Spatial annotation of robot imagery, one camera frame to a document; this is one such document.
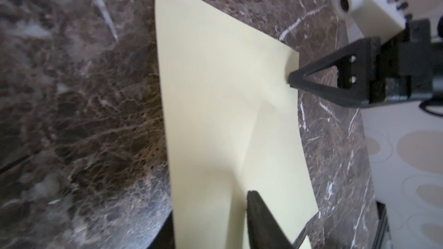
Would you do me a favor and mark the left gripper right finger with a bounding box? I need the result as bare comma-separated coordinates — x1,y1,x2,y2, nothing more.
246,191,292,249

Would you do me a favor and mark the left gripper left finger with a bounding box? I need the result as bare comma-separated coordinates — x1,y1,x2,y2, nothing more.
148,212,175,249

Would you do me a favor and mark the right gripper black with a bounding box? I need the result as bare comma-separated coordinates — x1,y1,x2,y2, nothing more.
288,19,443,108

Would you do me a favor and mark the yellow paper sheet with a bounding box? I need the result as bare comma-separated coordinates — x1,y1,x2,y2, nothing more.
155,0,318,249
298,236,311,249

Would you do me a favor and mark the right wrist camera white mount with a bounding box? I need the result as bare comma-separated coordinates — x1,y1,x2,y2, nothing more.
333,0,408,44

